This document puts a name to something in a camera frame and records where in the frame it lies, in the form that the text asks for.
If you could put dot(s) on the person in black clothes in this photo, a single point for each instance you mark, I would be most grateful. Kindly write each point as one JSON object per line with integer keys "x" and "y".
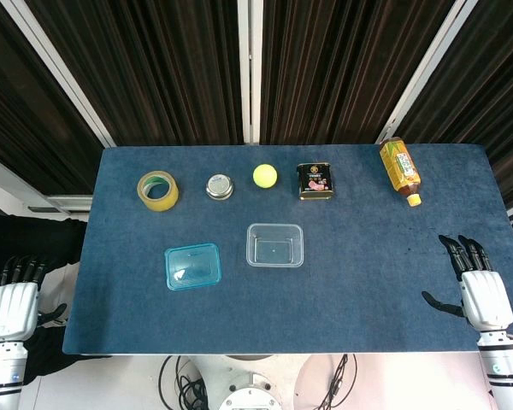
{"x": 34, "y": 239}

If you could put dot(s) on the tea bottle with yellow cap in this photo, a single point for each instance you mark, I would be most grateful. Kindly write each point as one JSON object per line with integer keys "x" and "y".
{"x": 399, "y": 168}

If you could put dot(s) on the black luncheon meat can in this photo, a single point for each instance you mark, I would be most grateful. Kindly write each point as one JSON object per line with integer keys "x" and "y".
{"x": 317, "y": 181}

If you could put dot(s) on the blue container lid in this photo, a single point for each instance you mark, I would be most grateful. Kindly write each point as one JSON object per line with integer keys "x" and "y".
{"x": 192, "y": 267}

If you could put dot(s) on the clear plastic container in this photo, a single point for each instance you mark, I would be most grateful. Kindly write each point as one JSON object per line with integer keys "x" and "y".
{"x": 274, "y": 250}

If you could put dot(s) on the blue table mat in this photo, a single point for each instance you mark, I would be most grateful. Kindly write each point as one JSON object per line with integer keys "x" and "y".
{"x": 346, "y": 277}

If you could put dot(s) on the dark pleated curtain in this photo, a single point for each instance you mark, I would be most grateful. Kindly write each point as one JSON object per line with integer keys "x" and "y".
{"x": 496, "y": 85}
{"x": 154, "y": 72}
{"x": 21, "y": 119}
{"x": 337, "y": 72}

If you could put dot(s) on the yellow-green tennis ball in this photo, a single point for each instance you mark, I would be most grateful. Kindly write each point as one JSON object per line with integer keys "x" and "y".
{"x": 265, "y": 176}

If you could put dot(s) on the grey round robot base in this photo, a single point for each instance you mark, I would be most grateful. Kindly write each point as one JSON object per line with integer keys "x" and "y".
{"x": 252, "y": 395}

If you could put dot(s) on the white frame post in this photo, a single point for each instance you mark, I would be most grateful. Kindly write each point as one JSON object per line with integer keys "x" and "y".
{"x": 64, "y": 77}
{"x": 250, "y": 68}
{"x": 423, "y": 72}

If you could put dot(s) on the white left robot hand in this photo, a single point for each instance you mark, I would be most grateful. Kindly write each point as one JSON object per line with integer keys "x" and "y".
{"x": 13, "y": 309}

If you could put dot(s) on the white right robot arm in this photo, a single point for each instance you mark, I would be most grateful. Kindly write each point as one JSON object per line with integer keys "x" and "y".
{"x": 504, "y": 367}

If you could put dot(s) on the round silver tin can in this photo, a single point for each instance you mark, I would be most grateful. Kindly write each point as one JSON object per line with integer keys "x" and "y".
{"x": 219, "y": 185}

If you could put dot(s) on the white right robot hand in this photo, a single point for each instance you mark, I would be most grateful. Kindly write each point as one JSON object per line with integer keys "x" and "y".
{"x": 487, "y": 299}

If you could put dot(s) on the yellow packing tape roll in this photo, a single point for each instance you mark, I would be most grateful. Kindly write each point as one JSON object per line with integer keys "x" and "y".
{"x": 169, "y": 200}

